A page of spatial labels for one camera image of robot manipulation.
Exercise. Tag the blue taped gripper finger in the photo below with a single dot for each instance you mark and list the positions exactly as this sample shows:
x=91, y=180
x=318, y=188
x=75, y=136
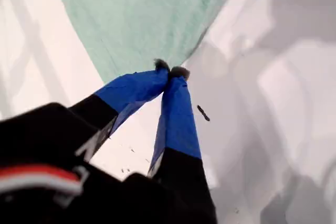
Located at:
x=136, y=87
x=176, y=124

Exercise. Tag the pale green T-shirt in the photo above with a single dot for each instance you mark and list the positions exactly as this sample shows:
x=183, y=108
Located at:
x=131, y=11

